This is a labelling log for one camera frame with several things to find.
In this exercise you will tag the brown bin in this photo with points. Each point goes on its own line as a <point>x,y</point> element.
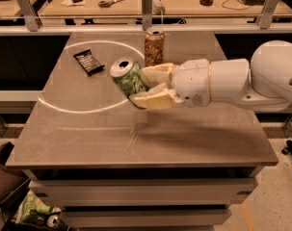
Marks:
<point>10,179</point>

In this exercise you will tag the white power strip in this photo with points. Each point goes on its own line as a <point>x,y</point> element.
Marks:
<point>158,7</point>

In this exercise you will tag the green soda can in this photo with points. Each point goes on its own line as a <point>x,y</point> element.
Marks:
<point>129,77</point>

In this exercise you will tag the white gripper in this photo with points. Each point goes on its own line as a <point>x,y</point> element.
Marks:
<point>191,81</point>

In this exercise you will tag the middle metal bracket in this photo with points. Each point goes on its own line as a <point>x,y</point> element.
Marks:
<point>146,14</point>

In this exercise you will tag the cabinet drawer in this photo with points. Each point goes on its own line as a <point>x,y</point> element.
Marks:
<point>147,218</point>
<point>148,192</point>

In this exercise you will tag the right metal bracket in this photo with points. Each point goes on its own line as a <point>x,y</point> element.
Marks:
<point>265,19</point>

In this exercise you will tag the metal bracket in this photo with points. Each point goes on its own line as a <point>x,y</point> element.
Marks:
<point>31,18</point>
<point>265,19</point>
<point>146,14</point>

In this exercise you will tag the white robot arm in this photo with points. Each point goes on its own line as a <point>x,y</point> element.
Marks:
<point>263,83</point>

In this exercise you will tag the brown soda can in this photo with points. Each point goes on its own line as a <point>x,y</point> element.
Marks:
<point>154,46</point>

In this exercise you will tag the black snack bar wrapper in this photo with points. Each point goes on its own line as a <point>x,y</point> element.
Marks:
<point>88,62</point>

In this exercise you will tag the upper cabinet drawer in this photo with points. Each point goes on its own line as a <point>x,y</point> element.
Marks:
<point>148,192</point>

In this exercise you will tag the lower cabinet drawer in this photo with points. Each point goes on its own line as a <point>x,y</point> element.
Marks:
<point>147,218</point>

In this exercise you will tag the green chip bag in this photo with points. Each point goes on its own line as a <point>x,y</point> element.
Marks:
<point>32,210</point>

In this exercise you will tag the left metal bracket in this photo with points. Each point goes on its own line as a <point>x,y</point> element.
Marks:
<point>31,18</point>

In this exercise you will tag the scissors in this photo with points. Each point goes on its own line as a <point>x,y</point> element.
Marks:
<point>107,4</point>

